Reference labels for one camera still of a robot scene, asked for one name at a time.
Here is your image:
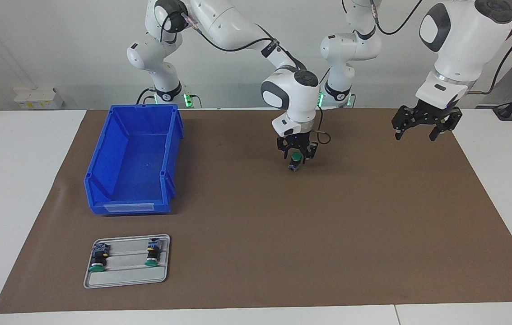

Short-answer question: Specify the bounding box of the blue plastic storage bin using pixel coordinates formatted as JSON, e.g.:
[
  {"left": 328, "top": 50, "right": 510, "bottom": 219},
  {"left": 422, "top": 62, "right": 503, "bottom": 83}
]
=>
[{"left": 84, "top": 104, "right": 184, "bottom": 215}]

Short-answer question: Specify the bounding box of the brown table mat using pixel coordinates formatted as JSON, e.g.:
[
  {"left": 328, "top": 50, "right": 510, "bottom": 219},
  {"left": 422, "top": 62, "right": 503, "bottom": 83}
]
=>
[{"left": 0, "top": 107, "right": 512, "bottom": 314}]

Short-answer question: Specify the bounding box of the white power strip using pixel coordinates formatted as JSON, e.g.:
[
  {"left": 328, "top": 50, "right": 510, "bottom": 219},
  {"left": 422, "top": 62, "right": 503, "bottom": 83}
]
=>
[{"left": 14, "top": 87, "right": 65, "bottom": 110}]

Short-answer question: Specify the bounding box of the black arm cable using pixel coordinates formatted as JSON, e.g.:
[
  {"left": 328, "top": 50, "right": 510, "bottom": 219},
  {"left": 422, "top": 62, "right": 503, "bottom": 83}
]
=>
[
  {"left": 367, "top": 0, "right": 512, "bottom": 95},
  {"left": 161, "top": 11, "right": 331, "bottom": 146}
]

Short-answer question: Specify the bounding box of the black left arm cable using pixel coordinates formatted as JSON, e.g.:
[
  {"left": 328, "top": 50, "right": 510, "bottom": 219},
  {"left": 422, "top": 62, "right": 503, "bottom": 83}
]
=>
[{"left": 367, "top": 0, "right": 512, "bottom": 95}]

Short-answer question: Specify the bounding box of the grey metal tray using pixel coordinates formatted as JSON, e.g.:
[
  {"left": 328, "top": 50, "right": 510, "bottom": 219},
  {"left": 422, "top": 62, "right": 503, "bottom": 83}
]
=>
[{"left": 83, "top": 234, "right": 171, "bottom": 289}]

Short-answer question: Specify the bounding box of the green push button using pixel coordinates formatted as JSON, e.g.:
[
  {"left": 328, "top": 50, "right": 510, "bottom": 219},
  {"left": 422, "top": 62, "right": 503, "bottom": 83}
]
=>
[
  {"left": 144, "top": 239, "right": 163, "bottom": 268},
  {"left": 88, "top": 243, "right": 111, "bottom": 273}
]

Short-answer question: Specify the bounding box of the green push button right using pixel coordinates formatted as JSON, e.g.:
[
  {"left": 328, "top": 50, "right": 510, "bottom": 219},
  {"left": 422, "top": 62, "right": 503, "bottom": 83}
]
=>
[{"left": 144, "top": 239, "right": 163, "bottom": 268}]

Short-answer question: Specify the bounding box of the black right base cable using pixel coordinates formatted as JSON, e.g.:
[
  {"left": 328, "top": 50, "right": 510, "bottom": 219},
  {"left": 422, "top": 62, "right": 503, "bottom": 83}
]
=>
[{"left": 136, "top": 87, "right": 157, "bottom": 105}]

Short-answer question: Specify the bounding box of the green push button left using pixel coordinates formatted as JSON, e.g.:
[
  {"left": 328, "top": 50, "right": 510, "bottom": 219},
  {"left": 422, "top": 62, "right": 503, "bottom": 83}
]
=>
[{"left": 88, "top": 243, "right": 111, "bottom": 273}]

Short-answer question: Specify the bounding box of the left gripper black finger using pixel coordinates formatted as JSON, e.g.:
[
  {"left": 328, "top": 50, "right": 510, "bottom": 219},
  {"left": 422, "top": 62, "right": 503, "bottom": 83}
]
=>
[
  {"left": 391, "top": 106, "right": 422, "bottom": 141},
  {"left": 428, "top": 110, "right": 463, "bottom": 143}
]

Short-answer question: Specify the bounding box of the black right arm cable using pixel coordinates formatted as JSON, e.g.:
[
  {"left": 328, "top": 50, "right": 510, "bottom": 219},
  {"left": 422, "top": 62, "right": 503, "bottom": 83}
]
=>
[{"left": 161, "top": 11, "right": 331, "bottom": 146}]

